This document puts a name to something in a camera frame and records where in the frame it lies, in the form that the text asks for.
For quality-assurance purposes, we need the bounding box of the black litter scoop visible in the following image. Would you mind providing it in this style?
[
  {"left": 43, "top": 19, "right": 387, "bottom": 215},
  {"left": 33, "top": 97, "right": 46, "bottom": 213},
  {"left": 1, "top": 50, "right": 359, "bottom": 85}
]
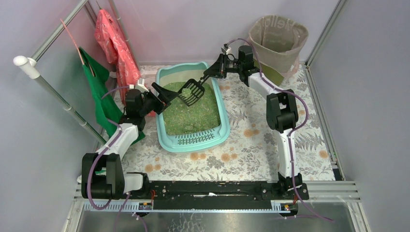
[{"left": 178, "top": 75, "right": 209, "bottom": 106}]

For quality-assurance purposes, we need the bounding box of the teal litter box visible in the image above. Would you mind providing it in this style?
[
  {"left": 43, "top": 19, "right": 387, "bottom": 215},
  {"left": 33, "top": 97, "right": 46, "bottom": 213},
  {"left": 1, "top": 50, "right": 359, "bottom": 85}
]
[{"left": 155, "top": 62, "right": 230, "bottom": 153}]

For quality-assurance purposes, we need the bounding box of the bin with plastic liner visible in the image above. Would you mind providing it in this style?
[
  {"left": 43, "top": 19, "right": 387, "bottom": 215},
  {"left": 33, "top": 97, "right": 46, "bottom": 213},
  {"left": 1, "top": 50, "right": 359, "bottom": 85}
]
[{"left": 248, "top": 15, "right": 309, "bottom": 86}]

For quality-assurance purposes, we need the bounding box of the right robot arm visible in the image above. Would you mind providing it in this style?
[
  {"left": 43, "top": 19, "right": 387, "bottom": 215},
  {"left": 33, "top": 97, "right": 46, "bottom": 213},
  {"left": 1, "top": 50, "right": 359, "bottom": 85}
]
[{"left": 200, "top": 44, "right": 304, "bottom": 200}]

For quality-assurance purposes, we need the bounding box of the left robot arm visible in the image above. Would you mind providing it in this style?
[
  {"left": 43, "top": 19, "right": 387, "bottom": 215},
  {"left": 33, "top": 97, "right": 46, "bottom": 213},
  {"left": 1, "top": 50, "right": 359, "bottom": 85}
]
[{"left": 81, "top": 83, "right": 181, "bottom": 201}]

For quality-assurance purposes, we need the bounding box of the green cat litter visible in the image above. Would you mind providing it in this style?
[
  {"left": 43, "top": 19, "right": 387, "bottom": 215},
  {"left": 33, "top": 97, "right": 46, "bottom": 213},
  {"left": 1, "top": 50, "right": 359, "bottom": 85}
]
[{"left": 162, "top": 83, "right": 220, "bottom": 135}]

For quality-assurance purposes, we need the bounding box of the green cloth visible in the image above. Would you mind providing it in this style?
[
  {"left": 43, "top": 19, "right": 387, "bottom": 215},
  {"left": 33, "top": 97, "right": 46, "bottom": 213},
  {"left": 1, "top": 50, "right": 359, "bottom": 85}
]
[{"left": 78, "top": 46, "right": 146, "bottom": 158}]

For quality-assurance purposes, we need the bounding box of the pink patterned cloth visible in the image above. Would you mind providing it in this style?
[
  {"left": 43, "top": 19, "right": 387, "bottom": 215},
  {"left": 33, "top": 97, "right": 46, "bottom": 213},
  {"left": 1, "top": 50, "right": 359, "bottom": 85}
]
[{"left": 94, "top": 9, "right": 142, "bottom": 87}]

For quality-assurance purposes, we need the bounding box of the floral mat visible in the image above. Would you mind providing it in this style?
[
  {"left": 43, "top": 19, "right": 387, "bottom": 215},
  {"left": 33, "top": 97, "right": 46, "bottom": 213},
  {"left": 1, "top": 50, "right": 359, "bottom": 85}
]
[{"left": 122, "top": 67, "right": 335, "bottom": 181}]

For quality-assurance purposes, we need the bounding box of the pink hanger rod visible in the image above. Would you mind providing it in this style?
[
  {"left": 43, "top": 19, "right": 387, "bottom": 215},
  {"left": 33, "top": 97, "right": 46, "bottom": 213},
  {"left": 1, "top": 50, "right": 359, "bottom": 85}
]
[{"left": 60, "top": 19, "right": 85, "bottom": 65}]

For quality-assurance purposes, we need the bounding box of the white capped metal pole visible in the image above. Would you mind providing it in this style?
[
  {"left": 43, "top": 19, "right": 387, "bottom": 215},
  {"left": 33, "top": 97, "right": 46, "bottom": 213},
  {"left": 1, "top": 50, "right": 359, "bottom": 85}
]
[{"left": 13, "top": 56, "right": 106, "bottom": 144}]

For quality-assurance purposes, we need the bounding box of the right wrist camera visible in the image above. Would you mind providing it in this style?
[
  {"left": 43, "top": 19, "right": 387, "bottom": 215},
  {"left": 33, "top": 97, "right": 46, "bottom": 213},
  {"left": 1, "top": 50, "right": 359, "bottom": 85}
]
[{"left": 221, "top": 43, "right": 233, "bottom": 55}]

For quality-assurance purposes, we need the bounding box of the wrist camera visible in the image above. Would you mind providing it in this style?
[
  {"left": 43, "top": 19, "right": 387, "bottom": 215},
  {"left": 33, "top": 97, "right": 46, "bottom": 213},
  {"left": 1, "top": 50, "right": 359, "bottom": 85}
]
[
  {"left": 221, "top": 43, "right": 233, "bottom": 55},
  {"left": 129, "top": 78, "right": 149, "bottom": 93}
]

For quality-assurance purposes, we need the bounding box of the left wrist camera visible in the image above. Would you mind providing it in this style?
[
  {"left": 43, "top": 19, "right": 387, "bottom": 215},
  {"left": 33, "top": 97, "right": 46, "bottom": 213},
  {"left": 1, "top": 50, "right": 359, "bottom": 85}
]
[{"left": 129, "top": 78, "right": 149, "bottom": 93}]

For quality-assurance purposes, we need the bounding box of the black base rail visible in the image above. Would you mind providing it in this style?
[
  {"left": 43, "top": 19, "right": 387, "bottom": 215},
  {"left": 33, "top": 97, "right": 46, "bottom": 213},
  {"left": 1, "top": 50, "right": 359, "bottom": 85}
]
[{"left": 131, "top": 181, "right": 309, "bottom": 211}]

